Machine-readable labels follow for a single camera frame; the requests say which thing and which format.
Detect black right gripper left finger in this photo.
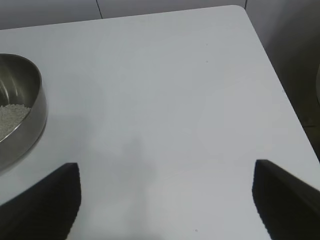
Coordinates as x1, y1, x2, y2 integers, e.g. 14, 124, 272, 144
0, 162, 82, 240

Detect stainless steel mixing bowl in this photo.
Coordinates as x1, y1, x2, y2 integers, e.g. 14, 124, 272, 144
0, 53, 48, 171

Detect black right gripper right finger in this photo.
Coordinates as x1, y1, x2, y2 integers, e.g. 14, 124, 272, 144
251, 159, 320, 240

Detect white rice grains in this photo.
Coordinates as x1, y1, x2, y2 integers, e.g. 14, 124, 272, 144
0, 103, 33, 142

